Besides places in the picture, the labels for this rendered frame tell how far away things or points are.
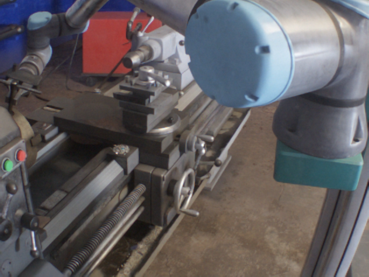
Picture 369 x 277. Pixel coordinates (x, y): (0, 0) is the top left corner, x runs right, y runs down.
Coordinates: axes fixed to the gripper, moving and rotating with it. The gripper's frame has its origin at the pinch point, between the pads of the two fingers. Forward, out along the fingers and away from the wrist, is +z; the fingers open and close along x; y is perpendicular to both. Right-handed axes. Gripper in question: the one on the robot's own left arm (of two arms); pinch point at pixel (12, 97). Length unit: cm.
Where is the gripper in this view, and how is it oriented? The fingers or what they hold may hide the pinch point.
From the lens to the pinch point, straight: 142.9
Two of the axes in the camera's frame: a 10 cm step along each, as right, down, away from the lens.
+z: -0.2, 5.9, -8.1
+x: 9.4, 2.9, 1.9
